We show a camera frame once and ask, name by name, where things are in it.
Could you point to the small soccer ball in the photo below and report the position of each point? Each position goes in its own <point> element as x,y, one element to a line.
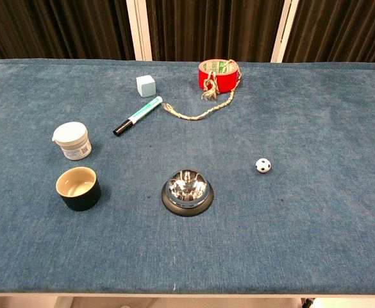
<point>263,165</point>

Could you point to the chrome desk call bell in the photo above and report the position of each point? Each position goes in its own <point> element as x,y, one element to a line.
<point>187,190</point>

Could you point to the green white marker black cap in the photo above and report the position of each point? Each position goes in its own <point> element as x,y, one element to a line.
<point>138,115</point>

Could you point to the blue fabric table cloth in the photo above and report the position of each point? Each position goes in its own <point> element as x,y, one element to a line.
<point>187,224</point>

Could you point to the light blue foam cube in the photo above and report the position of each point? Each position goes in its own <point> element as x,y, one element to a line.
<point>145,86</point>

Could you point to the red tape roll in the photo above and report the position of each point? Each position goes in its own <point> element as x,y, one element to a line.
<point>230,78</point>

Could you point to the black cup cream inside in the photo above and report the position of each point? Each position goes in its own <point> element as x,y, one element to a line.
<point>78,190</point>

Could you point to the white plastic jar with lid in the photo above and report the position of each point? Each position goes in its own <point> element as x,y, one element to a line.
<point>72,141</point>

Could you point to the dark pleated curtain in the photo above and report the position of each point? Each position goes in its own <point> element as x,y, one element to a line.
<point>213,29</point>

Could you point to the white vertical frame post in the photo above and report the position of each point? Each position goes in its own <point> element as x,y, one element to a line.
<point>138,29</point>
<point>284,30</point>

